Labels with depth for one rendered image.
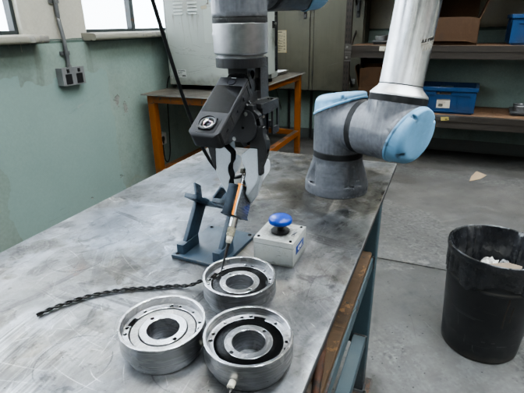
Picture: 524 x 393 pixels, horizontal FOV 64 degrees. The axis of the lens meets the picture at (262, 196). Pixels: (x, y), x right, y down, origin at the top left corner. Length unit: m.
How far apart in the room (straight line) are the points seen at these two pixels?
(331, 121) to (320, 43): 3.40
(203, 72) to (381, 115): 2.10
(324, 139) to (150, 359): 0.62
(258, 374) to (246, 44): 0.40
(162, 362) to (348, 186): 0.62
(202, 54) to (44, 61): 0.96
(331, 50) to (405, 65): 3.43
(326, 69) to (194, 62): 1.77
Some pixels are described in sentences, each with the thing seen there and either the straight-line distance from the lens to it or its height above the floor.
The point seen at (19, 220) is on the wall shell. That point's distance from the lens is 2.38.
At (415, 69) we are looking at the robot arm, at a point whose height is 1.09.
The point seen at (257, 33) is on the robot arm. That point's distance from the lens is 0.59.
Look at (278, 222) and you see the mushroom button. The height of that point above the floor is 0.87.
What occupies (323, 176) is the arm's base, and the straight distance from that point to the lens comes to 0.97.
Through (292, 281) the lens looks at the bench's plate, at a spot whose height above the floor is 0.80.
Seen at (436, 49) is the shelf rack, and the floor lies 0.97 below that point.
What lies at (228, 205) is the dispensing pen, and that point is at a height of 0.93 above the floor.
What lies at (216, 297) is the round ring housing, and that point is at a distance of 0.58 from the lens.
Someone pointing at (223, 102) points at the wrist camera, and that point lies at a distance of 0.57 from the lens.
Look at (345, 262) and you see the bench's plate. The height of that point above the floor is 0.80.
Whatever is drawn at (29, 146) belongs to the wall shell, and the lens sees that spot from 2.36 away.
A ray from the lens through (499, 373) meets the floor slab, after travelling 1.85.
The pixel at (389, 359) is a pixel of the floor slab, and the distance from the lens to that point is 1.76.
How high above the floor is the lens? 1.17
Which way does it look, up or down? 22 degrees down
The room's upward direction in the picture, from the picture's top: 1 degrees counter-clockwise
